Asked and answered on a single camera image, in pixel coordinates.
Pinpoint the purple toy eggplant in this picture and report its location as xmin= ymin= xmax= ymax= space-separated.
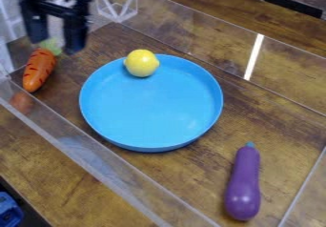
xmin=225 ymin=142 xmax=261 ymax=221

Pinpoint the blue round plate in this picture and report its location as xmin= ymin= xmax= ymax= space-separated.
xmin=79 ymin=54 xmax=225 ymax=153

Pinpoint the blue plastic object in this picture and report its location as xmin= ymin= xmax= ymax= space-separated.
xmin=0 ymin=192 xmax=24 ymax=227

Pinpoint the clear acrylic tray enclosure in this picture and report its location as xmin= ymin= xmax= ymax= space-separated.
xmin=0 ymin=0 xmax=326 ymax=227

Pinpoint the white patterned curtain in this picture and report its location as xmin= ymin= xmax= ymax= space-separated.
xmin=0 ymin=0 xmax=113 ymax=45

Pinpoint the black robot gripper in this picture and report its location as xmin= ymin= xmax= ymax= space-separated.
xmin=20 ymin=0 xmax=93 ymax=54

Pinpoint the yellow toy lemon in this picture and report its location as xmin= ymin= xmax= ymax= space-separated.
xmin=123 ymin=50 xmax=161 ymax=77

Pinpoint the orange toy carrot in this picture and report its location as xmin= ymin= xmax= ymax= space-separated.
xmin=23 ymin=38 xmax=63 ymax=93

